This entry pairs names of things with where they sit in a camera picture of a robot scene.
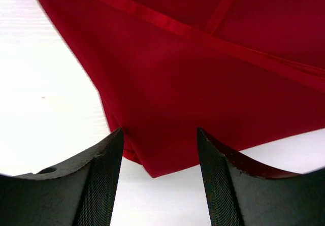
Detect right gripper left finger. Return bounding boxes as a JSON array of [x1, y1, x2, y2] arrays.
[[1, 128, 124, 226]]

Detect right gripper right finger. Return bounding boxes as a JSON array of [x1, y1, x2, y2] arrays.
[[197, 128, 324, 226]]

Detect red cloth napkin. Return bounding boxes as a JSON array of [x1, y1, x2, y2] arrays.
[[38, 0, 324, 178]]

